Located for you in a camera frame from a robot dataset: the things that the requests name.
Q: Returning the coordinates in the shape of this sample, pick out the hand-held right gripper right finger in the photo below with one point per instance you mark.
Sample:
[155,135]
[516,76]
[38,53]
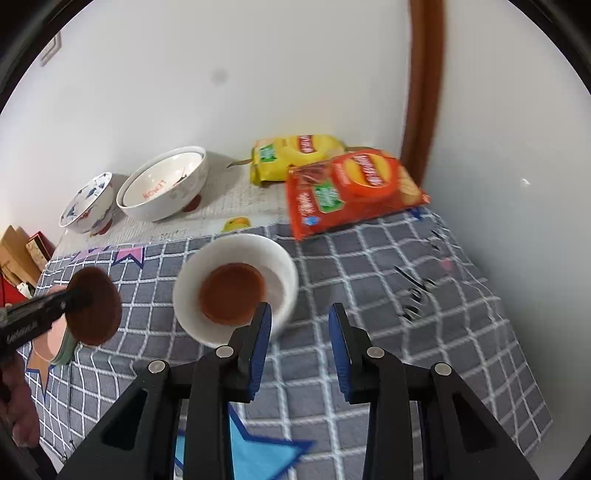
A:
[341,360]

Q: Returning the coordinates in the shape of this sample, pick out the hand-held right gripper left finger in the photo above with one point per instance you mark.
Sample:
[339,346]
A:
[258,350]

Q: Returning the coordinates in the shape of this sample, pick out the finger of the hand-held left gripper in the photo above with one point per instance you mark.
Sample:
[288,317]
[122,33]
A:
[64,304]

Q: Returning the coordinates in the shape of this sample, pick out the pink square plate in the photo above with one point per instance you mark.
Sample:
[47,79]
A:
[51,341]

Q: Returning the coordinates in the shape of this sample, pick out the small brown bowl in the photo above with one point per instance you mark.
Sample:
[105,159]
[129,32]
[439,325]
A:
[231,290]
[97,314]

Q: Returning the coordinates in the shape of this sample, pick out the green square plate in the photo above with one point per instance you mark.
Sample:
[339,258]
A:
[67,354]

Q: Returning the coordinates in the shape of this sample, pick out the plain white bowl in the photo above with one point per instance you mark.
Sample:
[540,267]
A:
[282,281]

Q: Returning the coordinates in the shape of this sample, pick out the person's left hand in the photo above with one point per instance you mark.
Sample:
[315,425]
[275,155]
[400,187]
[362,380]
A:
[18,401]

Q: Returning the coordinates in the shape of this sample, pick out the red paper bag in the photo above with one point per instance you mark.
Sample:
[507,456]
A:
[7,291]

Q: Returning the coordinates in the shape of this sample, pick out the wooden chair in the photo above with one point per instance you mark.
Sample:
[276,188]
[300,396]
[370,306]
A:
[14,249]

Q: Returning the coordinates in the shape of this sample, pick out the grey checked tablecloth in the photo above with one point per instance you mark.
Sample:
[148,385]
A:
[369,277]

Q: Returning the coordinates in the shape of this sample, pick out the blue patterned white bowl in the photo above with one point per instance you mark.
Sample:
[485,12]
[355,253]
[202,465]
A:
[87,203]

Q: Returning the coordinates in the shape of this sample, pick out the white bowl with printed inside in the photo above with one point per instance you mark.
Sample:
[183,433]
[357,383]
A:
[157,184]

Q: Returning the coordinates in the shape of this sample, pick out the large white ceramic bowl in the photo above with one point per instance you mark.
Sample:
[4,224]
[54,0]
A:
[184,199]

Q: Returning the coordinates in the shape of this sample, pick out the red chips bag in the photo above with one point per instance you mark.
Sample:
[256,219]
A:
[351,198]

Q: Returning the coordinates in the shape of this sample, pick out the yellow chips bag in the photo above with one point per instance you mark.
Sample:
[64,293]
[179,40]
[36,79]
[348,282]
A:
[286,157]

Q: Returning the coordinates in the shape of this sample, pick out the white light switch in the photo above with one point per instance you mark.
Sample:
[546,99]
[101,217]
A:
[51,50]

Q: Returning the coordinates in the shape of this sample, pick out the brown wooden door frame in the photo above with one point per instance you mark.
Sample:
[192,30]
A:
[425,92]

